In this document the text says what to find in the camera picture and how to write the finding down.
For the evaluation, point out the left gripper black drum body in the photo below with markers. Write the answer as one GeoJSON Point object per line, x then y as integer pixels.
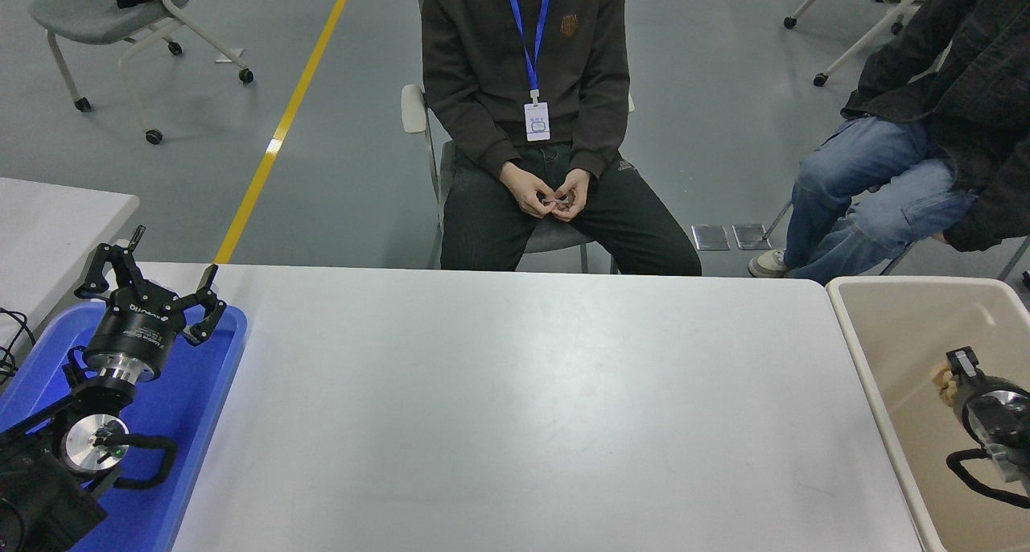
{"type": "Point", "coordinates": [137, 327]}

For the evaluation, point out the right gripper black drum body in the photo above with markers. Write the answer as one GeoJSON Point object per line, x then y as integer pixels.
{"type": "Point", "coordinates": [978, 395]}

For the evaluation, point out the tan paper ball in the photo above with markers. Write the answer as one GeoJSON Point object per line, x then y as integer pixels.
{"type": "Point", "coordinates": [943, 381]}

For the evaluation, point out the person's right hand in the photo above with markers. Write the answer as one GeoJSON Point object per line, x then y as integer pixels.
{"type": "Point", "coordinates": [525, 190]}

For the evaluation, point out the person's left hand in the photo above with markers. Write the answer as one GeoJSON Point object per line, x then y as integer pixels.
{"type": "Point", "coordinates": [574, 194]}

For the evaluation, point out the large pale beige bin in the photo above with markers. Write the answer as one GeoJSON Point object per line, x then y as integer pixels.
{"type": "Point", "coordinates": [909, 423]}

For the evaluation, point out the white side table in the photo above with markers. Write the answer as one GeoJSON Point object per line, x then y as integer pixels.
{"type": "Point", "coordinates": [48, 230]}

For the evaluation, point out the blue plastic tray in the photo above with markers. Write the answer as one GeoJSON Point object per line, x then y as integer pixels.
{"type": "Point", "coordinates": [185, 407]}

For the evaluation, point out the person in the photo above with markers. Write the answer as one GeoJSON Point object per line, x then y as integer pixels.
{"type": "Point", "coordinates": [483, 61]}
{"type": "Point", "coordinates": [869, 174]}

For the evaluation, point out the white paper scrap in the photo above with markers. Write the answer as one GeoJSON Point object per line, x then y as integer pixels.
{"type": "Point", "coordinates": [231, 54]}

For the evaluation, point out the metal floor socket plate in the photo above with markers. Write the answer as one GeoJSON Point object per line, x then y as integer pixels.
{"type": "Point", "coordinates": [711, 237]}
{"type": "Point", "coordinates": [751, 236]}

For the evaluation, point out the grey office chair white armrests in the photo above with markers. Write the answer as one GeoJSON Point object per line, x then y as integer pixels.
{"type": "Point", "coordinates": [413, 108]}

